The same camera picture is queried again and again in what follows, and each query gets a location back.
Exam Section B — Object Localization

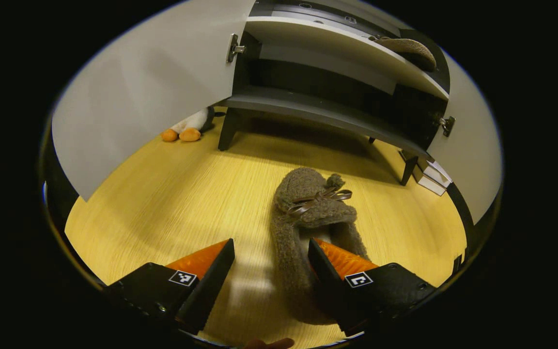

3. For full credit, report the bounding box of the white grey shoe cabinet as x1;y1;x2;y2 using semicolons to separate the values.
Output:
218;0;451;187

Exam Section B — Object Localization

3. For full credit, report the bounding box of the brown fluffy shoe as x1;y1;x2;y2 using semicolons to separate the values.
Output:
269;167;369;325
375;37;437;72

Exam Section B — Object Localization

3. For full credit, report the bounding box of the white picture box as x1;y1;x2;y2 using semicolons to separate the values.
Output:
417;158;453;188

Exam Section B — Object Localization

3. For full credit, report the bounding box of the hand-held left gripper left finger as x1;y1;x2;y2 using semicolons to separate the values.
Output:
105;238;236;335

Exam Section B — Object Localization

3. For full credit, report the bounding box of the plush penguin toy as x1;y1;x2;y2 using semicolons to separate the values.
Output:
161;108;215;142

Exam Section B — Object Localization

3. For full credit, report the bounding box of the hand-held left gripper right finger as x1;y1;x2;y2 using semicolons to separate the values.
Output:
307;238;438;337

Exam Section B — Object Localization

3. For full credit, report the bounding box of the plain white box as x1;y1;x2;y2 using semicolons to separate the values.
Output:
412;175;447;197

